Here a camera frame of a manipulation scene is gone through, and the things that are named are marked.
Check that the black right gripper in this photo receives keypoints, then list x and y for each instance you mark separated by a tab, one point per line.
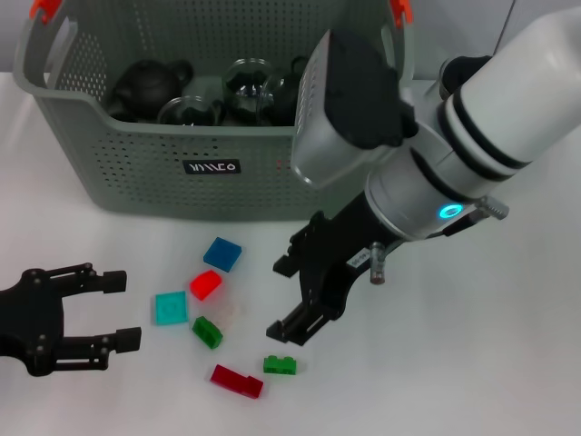
340	254

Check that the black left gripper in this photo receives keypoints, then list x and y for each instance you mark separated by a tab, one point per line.
32	318

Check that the teal building brick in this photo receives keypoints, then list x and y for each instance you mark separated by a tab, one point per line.
171	308

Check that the green two-stud brick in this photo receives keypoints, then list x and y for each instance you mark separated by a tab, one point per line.
281	364

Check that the red sloped building brick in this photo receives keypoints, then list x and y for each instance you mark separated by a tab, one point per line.
205	284

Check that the dark red long brick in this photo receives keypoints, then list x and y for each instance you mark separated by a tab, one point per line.
236	380

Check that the grey-green perforated storage bin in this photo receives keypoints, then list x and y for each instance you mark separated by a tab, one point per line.
181	191

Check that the white two-stud plate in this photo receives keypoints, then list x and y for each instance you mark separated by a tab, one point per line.
229	313

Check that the blue flat building brick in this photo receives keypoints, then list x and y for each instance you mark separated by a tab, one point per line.
222	254

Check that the green building brick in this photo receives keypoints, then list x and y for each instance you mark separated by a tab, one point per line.
207	333

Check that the black clay teapot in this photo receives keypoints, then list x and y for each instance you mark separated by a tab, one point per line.
145	88

